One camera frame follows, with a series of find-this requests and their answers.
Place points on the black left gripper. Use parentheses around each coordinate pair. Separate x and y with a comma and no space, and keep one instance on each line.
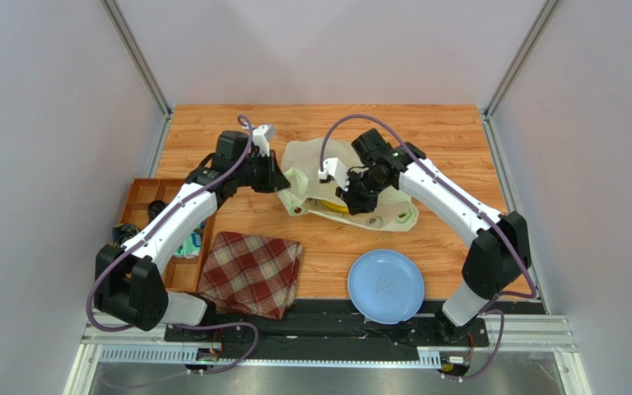
(274,178)

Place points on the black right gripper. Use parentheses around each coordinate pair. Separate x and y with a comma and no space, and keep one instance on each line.
(353,196)

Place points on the pale green plastic bag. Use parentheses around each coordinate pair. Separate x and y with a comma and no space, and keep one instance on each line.
(395,211)

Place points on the yellow fake banana bunch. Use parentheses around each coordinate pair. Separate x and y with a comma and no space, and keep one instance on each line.
(335,207)

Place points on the blue plastic plate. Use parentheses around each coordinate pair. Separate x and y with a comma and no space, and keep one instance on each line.
(386,286)

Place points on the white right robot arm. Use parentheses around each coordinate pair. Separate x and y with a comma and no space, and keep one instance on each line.
(498,244)

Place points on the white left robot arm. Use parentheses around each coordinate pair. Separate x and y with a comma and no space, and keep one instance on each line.
(128,279)

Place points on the red plaid cloth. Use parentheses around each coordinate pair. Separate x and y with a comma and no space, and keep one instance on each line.
(251,274)

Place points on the orange wooden organizer tray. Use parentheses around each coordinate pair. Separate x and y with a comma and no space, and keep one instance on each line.
(166,211)

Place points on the dark item in tray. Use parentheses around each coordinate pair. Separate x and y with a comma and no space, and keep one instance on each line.
(122,232)

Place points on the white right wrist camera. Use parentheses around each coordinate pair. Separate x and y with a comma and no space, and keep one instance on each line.
(334,170)

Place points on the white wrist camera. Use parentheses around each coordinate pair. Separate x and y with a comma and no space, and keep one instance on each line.
(334,170)
(262,135)

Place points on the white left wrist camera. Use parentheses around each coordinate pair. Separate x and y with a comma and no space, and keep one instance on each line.
(262,135)

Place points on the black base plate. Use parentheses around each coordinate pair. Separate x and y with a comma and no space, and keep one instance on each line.
(330,331)

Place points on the aluminium frame rail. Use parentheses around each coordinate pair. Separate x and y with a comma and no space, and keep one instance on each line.
(530,352)

